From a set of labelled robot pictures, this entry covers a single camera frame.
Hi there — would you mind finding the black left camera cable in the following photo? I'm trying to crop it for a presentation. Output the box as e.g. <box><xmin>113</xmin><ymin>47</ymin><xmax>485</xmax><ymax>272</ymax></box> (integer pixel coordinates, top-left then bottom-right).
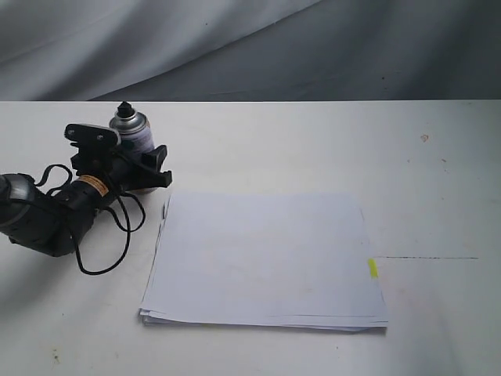
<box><xmin>33</xmin><ymin>156</ymin><xmax>146</xmax><ymax>275</ymax></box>

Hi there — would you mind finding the grey backdrop cloth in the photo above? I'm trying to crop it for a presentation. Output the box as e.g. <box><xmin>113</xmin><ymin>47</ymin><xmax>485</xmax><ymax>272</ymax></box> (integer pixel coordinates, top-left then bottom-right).
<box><xmin>1</xmin><ymin>1</ymin><xmax>500</xmax><ymax>101</ymax></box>

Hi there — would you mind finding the white spray paint can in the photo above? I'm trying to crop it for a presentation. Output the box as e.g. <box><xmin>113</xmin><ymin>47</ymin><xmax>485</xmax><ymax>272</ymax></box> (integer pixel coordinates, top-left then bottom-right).
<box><xmin>109</xmin><ymin>101</ymin><xmax>155</xmax><ymax>161</ymax></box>

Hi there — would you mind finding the yellow tape marker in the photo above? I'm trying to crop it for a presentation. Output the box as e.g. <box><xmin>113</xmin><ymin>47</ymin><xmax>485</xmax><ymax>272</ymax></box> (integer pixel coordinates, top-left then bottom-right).
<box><xmin>368</xmin><ymin>258</ymin><xmax>379</xmax><ymax>279</ymax></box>

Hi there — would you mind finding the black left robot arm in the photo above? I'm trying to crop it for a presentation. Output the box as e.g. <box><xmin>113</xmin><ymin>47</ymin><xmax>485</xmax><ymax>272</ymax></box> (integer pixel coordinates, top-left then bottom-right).
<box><xmin>1</xmin><ymin>145</ymin><xmax>172</xmax><ymax>257</ymax></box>

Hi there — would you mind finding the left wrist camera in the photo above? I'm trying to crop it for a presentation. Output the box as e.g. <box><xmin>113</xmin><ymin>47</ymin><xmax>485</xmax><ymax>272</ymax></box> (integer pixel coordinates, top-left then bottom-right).
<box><xmin>64</xmin><ymin>124</ymin><xmax>121</xmax><ymax>150</ymax></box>

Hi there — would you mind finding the white paper stack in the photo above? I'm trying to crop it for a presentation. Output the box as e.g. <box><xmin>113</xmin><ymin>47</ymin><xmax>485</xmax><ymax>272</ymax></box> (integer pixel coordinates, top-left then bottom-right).
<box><xmin>139</xmin><ymin>193</ymin><xmax>388</xmax><ymax>331</ymax></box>

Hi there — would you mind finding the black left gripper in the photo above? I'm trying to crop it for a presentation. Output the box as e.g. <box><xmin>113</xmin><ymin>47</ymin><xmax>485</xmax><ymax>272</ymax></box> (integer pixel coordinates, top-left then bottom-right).
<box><xmin>70</xmin><ymin>144</ymin><xmax>172</xmax><ymax>194</ymax></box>

